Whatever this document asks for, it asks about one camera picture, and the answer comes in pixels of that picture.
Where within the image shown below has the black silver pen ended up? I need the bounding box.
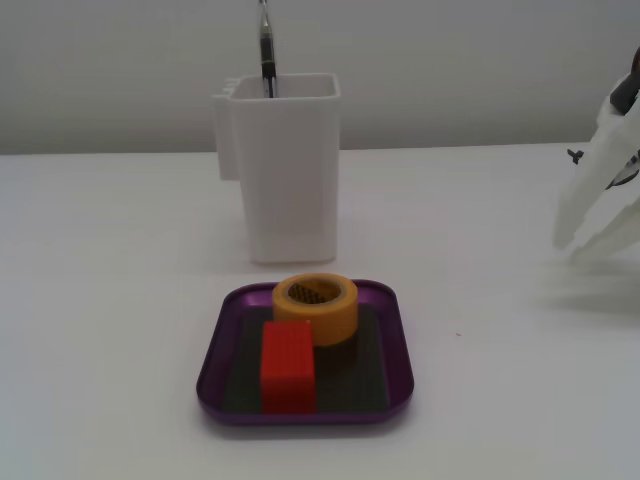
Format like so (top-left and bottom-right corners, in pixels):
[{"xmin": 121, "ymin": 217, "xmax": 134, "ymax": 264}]
[{"xmin": 256, "ymin": 0, "xmax": 279, "ymax": 99}]

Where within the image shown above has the purple metal tray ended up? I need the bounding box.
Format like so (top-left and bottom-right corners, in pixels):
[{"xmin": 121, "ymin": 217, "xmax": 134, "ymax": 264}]
[{"xmin": 195, "ymin": 278, "xmax": 416, "ymax": 427}]

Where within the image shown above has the yellow masking tape roll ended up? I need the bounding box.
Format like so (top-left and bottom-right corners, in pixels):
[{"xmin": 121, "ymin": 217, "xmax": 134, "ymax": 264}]
[{"xmin": 272, "ymin": 273, "xmax": 360, "ymax": 347}]

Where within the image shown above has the white plastic pen holder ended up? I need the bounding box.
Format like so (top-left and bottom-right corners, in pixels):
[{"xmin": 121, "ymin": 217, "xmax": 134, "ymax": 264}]
[{"xmin": 212, "ymin": 73, "xmax": 343, "ymax": 265}]

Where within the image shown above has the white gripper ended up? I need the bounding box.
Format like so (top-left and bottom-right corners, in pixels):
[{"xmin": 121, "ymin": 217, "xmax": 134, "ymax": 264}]
[{"xmin": 552, "ymin": 74, "xmax": 640, "ymax": 257}]

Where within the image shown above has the red ribbed block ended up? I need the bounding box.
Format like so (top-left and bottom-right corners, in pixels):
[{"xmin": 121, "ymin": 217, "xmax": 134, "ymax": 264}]
[{"xmin": 259, "ymin": 319, "xmax": 317, "ymax": 415}]

